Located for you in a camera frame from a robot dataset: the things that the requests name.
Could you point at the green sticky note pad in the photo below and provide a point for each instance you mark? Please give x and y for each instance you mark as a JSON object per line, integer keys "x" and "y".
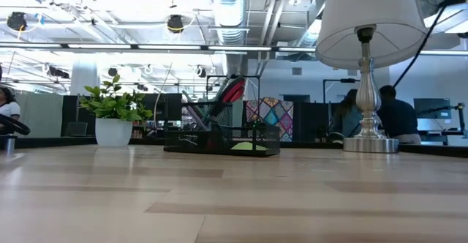
{"x": 246, "y": 146}

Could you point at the purple pen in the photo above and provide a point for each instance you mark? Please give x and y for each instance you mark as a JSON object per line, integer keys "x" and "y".
{"x": 192, "y": 120}

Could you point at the black mesh desk organizer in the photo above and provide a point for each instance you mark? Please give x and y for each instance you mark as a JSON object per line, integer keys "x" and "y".
{"x": 204, "y": 144}

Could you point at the teal pencil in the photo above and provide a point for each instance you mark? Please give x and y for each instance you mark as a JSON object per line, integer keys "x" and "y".
{"x": 190, "y": 97}

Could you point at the colourful geometric quilt panel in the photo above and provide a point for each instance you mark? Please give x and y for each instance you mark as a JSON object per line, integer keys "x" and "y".
{"x": 272, "y": 113}

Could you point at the large black screen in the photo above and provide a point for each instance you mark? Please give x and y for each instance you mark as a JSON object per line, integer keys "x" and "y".
{"x": 164, "y": 107}

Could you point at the dark ribbed partition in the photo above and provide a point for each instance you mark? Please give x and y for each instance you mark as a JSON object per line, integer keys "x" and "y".
{"x": 311, "y": 122}

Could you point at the long ceiling light strip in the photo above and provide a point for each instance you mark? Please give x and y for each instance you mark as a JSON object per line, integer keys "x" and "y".
{"x": 164, "y": 47}

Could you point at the person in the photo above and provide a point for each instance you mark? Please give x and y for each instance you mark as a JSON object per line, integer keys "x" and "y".
{"x": 347, "y": 120}
{"x": 9, "y": 107}
{"x": 398, "y": 118}

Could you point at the green plant in white pot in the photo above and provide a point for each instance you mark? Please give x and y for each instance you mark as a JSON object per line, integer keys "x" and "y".
{"x": 113, "y": 131}

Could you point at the white shade silver table lamp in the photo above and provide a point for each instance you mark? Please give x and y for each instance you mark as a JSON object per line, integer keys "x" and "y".
{"x": 367, "y": 100}

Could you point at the white building column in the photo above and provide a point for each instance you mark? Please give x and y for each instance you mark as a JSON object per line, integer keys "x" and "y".
{"x": 85, "y": 74}

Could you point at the grey chair back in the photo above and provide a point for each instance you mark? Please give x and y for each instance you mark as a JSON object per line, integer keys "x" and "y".
{"x": 77, "y": 129}

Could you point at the pale partition panel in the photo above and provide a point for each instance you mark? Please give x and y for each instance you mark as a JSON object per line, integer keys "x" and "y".
{"x": 36, "y": 115}

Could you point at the background computer monitor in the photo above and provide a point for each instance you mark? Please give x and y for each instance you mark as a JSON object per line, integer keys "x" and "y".
{"x": 435, "y": 107}

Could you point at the silver metal cylinder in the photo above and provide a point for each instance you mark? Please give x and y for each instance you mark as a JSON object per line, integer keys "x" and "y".
{"x": 8, "y": 145}

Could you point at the silver ceiling air duct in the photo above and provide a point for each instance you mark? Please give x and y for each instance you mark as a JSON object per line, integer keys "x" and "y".
{"x": 228, "y": 12}

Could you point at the black aluminium table frame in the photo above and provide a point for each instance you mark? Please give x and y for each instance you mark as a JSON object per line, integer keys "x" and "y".
{"x": 55, "y": 142}

